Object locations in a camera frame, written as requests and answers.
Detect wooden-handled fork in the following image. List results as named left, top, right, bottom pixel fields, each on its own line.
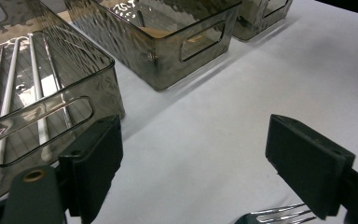
left=234, top=203, right=318, bottom=224

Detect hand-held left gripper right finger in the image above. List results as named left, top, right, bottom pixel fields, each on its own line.
left=265, top=113, right=356, bottom=221

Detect mesh basket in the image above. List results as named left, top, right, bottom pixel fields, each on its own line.
left=231, top=0, right=295, bottom=42
left=62, top=0, right=242, bottom=92
left=0, top=0, right=126, bottom=207

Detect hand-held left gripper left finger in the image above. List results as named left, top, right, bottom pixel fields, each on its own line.
left=58, top=115, right=124, bottom=224

